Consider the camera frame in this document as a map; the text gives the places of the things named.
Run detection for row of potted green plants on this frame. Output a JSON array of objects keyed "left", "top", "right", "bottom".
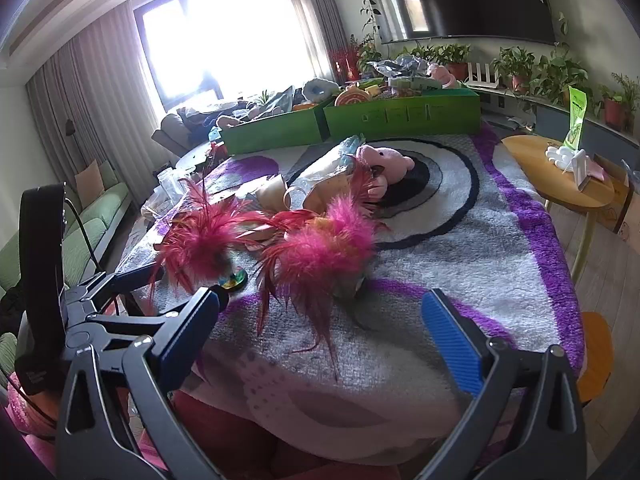
[{"left": 350, "top": 35, "right": 640, "bottom": 131}]

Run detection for pile of clear plastic bags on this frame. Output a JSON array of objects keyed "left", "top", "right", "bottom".
[{"left": 367, "top": 57, "right": 441, "bottom": 86}]

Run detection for pink plush bear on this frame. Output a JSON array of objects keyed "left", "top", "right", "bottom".
[{"left": 356, "top": 144, "right": 416, "bottom": 202}]

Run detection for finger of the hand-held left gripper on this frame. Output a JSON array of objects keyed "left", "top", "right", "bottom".
[
  {"left": 66, "top": 262, "right": 169, "bottom": 314},
  {"left": 69, "top": 296, "right": 202, "bottom": 352}
]

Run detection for pink feather toy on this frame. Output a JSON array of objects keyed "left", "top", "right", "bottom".
[
  {"left": 254, "top": 157, "right": 391, "bottom": 381},
  {"left": 149, "top": 142, "right": 271, "bottom": 311}
]

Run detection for round coffee table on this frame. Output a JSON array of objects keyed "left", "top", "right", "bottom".
[{"left": 175, "top": 140, "right": 228, "bottom": 171}]

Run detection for blue and white plush toy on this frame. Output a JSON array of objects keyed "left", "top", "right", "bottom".
[{"left": 302, "top": 78, "right": 338, "bottom": 101}]

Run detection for sheer white curtain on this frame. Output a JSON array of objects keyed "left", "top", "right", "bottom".
[{"left": 190, "top": 0, "right": 351, "bottom": 96}]

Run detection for green storage box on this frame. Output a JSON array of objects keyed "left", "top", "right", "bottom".
[
  {"left": 322, "top": 87, "right": 482, "bottom": 143},
  {"left": 220, "top": 105, "right": 328, "bottom": 156}
]

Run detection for grey armchair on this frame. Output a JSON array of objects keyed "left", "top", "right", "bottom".
[{"left": 151, "top": 102, "right": 251, "bottom": 158}]

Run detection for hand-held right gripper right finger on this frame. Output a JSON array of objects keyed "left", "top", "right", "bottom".
[{"left": 421, "top": 288, "right": 587, "bottom": 480}]

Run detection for pink plush toy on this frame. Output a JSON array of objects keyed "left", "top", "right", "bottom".
[{"left": 430, "top": 64, "right": 458, "bottom": 86}]

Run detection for grey television cabinet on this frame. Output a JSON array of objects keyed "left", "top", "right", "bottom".
[{"left": 470, "top": 80, "right": 640, "bottom": 161}]

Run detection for grey curtain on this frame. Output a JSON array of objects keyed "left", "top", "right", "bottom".
[{"left": 25, "top": 0, "right": 166, "bottom": 201}]

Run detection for window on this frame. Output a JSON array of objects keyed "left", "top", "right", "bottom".
[{"left": 132, "top": 0, "right": 326, "bottom": 113}]

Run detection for round wooden side table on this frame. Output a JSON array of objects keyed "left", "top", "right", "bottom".
[{"left": 501, "top": 135, "right": 616, "bottom": 286}]

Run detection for purple and white shaggy rug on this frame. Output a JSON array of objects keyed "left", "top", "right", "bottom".
[{"left": 117, "top": 127, "right": 586, "bottom": 461}]

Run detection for clear bag with white filling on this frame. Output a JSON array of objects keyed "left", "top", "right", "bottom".
[{"left": 290, "top": 135, "right": 368, "bottom": 208}]

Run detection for green sofa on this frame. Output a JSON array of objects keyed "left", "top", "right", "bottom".
[{"left": 0, "top": 165, "right": 133, "bottom": 311}]

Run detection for white picket rack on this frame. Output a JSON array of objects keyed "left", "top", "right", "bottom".
[{"left": 466, "top": 62, "right": 498, "bottom": 86}]

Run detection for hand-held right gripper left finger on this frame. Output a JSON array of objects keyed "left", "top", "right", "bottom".
[{"left": 56, "top": 287, "right": 231, "bottom": 480}]

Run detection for pink fuzzy clothing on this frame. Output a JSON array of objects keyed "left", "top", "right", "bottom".
[{"left": 5, "top": 382, "right": 66, "bottom": 480}]

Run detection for orange stool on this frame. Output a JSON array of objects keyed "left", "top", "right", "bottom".
[{"left": 575, "top": 311, "right": 615, "bottom": 406}]

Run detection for white hand-shaped holder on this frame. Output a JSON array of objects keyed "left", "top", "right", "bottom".
[{"left": 545, "top": 145, "right": 581, "bottom": 171}]

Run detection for orange round plush toy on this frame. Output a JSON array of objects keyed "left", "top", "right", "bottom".
[{"left": 334, "top": 87, "right": 368, "bottom": 108}]

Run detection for floor lamp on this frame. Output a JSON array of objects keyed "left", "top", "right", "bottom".
[{"left": 62, "top": 119, "right": 88, "bottom": 171}]

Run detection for clear plastic cups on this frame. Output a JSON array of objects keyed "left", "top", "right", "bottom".
[{"left": 142, "top": 167, "right": 193, "bottom": 216}]

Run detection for red decorative plant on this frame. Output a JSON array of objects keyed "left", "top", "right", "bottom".
[{"left": 330, "top": 45, "right": 361, "bottom": 81}]

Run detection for orange sofa pillow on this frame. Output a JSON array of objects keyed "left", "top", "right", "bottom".
[{"left": 75, "top": 159, "right": 103, "bottom": 193}]

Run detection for wall television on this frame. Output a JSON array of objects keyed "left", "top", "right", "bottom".
[{"left": 372, "top": 0, "right": 558, "bottom": 46}]

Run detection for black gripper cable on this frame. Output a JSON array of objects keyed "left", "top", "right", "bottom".
[{"left": 62, "top": 197, "right": 108, "bottom": 281}]

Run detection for white card stand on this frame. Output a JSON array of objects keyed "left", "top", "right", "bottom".
[{"left": 575, "top": 152, "right": 593, "bottom": 193}]

